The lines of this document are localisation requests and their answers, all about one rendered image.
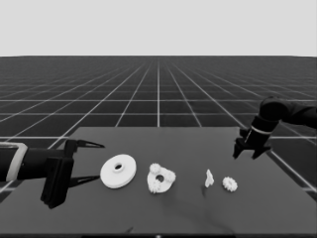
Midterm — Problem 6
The large thick white disc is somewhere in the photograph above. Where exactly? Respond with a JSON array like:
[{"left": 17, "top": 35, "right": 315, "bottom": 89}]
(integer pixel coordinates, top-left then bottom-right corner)
[{"left": 99, "top": 153, "right": 138, "bottom": 189}]

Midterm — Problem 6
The small white T-shaped piece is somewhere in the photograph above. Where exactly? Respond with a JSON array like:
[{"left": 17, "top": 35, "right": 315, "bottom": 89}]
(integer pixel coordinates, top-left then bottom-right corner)
[{"left": 204, "top": 169, "right": 215, "bottom": 188}]

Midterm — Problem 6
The white round pin carrier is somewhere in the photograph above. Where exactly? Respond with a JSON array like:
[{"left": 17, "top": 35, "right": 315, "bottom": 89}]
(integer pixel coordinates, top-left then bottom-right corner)
[{"left": 147, "top": 163, "right": 177, "bottom": 195}]

